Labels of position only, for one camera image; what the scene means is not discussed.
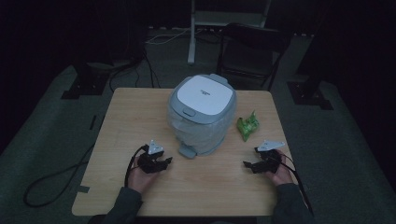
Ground white metal stand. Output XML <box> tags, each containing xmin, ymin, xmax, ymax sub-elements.
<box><xmin>187</xmin><ymin>0</ymin><xmax>273</xmax><ymax>65</ymax></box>

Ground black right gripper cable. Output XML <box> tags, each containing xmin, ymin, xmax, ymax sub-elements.
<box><xmin>274</xmin><ymin>152</ymin><xmax>315</xmax><ymax>217</ymax></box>

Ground black stand base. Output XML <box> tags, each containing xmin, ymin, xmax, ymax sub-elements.
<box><xmin>286</xmin><ymin>40</ymin><xmax>334</xmax><ymax>111</ymax></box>
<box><xmin>61</xmin><ymin>61</ymin><xmax>110</xmax><ymax>101</ymax></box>

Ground black folding chair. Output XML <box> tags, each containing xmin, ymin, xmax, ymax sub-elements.
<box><xmin>216</xmin><ymin>22</ymin><xmax>294</xmax><ymax>91</ymax></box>

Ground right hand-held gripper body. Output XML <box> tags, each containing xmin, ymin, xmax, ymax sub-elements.
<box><xmin>253</xmin><ymin>139</ymin><xmax>286</xmax><ymax>175</ymax></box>

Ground green wrapper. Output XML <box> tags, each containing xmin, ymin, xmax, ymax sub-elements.
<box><xmin>235</xmin><ymin>109</ymin><xmax>261</xmax><ymax>143</ymax></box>

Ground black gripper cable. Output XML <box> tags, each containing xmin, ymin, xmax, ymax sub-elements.
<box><xmin>274</xmin><ymin>152</ymin><xmax>315</xmax><ymax>217</ymax></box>
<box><xmin>123</xmin><ymin>144</ymin><xmax>149</xmax><ymax>189</ymax></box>

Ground person's right hand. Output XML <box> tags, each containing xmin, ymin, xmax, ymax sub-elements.
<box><xmin>263</xmin><ymin>149</ymin><xmax>295</xmax><ymax>188</ymax></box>

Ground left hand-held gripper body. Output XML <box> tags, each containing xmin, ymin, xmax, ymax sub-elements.
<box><xmin>136</xmin><ymin>139</ymin><xmax>165</xmax><ymax>175</ymax></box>

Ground white floor cable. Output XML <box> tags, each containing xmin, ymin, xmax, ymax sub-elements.
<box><xmin>145</xmin><ymin>27</ymin><xmax>191</xmax><ymax>46</ymax></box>

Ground person's left hand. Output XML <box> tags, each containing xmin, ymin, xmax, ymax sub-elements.
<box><xmin>127</xmin><ymin>154</ymin><xmax>161</xmax><ymax>195</ymax></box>

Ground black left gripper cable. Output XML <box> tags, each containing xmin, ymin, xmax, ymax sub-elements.
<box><xmin>123</xmin><ymin>144</ymin><xmax>149</xmax><ymax>189</ymax></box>

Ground grey pedal bin white lid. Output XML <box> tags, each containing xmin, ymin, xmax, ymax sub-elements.
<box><xmin>166</xmin><ymin>73</ymin><xmax>237</xmax><ymax>160</ymax></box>

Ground long black floor cable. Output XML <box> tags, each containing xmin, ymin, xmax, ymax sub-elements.
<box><xmin>22</xmin><ymin>142</ymin><xmax>96</xmax><ymax>208</ymax></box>

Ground clear plastic bin liner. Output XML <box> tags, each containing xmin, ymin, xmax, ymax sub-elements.
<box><xmin>166</xmin><ymin>102</ymin><xmax>236</xmax><ymax>157</ymax></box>

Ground black cables behind table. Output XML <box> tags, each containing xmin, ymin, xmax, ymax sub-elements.
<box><xmin>107</xmin><ymin>46</ymin><xmax>162</xmax><ymax>93</ymax></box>

